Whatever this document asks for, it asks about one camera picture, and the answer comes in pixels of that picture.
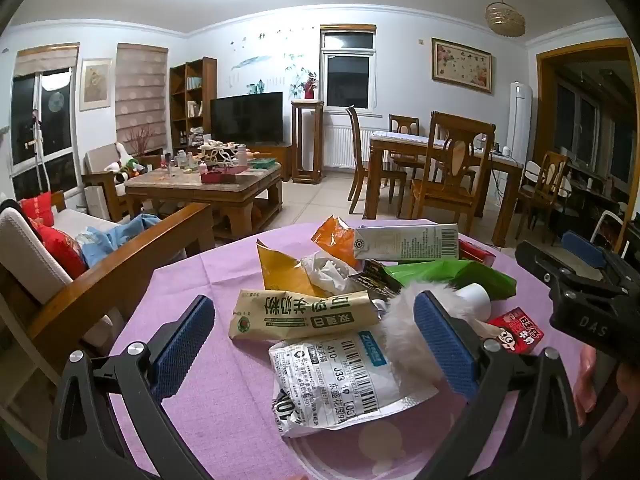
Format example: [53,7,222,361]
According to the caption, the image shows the wooden armchair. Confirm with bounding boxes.
[81,142,162,222]

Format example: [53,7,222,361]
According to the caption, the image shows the wooden sofa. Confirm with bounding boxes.
[0,189,217,413]

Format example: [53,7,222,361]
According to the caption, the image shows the person's right hand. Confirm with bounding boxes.
[572,346,601,415]

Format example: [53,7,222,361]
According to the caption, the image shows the green plastic pouch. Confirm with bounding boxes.
[384,259,517,302]

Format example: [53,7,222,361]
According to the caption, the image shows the crumpled clear plastic wrap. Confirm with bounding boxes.
[299,252,362,297]

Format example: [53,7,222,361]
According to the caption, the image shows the framed floral painting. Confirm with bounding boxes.
[430,37,494,95]

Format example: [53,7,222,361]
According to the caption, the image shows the wooden door frame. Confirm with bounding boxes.
[535,37,637,171]

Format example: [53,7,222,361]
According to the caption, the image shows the flat screen television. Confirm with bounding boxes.
[209,91,284,147]

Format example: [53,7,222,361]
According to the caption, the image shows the red cushion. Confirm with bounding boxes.
[19,194,55,227]
[29,221,90,280]

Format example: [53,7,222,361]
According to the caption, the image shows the tall wooden plant stand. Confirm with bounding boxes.
[291,99,326,185]

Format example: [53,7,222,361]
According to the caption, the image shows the small black packet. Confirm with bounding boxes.
[349,259,403,302]

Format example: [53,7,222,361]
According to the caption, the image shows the red vase with plant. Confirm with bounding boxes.
[299,70,322,100]

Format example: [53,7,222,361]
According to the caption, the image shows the wooden dining table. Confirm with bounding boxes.
[368,129,524,249]

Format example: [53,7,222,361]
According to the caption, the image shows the white metal frame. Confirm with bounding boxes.
[589,208,632,257]

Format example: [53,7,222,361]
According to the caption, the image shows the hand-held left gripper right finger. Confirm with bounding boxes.
[414,289,584,480]

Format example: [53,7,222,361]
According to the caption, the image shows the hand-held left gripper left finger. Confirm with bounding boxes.
[47,294,217,480]

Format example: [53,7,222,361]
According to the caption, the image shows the plush toy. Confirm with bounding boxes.
[111,142,145,184]

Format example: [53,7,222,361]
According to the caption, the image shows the framed wall picture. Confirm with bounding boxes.
[78,57,114,112]

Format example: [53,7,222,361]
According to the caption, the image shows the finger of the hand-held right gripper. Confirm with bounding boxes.
[561,230,640,286]
[515,240,608,292]

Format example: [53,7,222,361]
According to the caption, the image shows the beige sausage packet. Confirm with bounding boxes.
[229,288,377,342]

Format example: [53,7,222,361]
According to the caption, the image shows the white fluffy ball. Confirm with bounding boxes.
[379,281,483,388]

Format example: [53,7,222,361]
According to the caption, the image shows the long green white carton box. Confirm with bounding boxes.
[354,224,460,264]

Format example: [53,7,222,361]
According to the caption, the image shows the wooden coffee table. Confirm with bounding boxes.
[123,156,284,242]

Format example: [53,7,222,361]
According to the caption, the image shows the white plastic cup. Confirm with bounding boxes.
[456,283,493,322]

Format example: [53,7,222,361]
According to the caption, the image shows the wooden dining chair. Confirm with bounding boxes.
[516,150,572,242]
[346,105,409,217]
[388,114,422,162]
[409,110,497,222]

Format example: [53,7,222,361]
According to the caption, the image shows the white ornate fruit stand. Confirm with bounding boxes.
[199,139,240,167]

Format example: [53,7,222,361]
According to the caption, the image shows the balcony glass door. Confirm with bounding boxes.
[9,42,81,200]

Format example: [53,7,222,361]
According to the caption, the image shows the wooden bookshelf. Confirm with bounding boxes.
[168,56,218,155]

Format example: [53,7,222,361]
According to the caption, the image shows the red flat box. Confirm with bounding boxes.
[457,239,497,267]

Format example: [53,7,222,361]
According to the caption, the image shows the white radiator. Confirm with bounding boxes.
[323,124,387,171]

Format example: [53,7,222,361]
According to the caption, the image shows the beige roller blind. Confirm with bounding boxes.
[115,42,169,157]

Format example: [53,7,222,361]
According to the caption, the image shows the white standing air conditioner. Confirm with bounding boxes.
[506,80,534,166]

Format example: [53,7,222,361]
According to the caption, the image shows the white framed window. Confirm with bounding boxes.
[319,23,377,112]

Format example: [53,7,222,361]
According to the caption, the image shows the gold chandelier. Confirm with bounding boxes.
[484,0,527,39]

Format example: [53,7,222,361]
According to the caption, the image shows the orange snack bag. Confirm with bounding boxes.
[311,215,362,267]

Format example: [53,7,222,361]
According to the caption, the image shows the yellow snack bag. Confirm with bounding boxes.
[256,239,328,298]

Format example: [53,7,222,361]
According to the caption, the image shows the blue cloth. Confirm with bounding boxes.
[76,213,162,269]

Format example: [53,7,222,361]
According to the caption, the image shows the wooden television stand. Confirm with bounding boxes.
[249,142,294,182]

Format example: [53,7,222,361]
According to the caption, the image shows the white barcode shipping bag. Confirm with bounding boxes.
[268,329,441,441]

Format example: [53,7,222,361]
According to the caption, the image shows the purple tablecloth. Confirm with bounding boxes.
[107,217,616,480]

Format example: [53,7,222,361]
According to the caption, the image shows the red milk carton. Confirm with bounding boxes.
[486,306,545,357]

